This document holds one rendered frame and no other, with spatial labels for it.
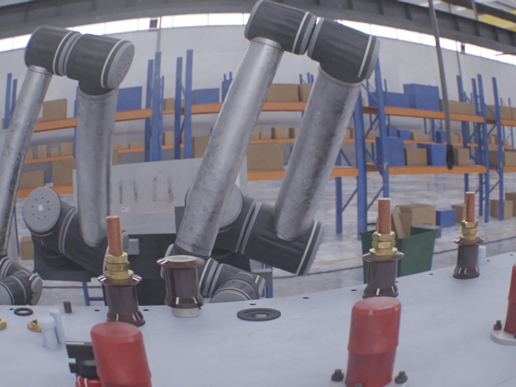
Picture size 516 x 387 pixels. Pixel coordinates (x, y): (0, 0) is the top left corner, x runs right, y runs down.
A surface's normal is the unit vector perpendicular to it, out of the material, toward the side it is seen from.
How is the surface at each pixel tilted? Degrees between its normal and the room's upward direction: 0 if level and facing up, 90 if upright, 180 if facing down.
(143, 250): 90
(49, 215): 64
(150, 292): 90
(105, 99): 132
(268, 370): 0
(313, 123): 114
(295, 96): 90
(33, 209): 60
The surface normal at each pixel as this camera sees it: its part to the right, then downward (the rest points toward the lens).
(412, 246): 0.58, 0.15
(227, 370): -0.03, -0.99
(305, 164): -0.44, 0.62
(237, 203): 0.20, -0.39
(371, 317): -0.41, 0.10
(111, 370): -0.13, 0.10
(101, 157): 0.51, 0.71
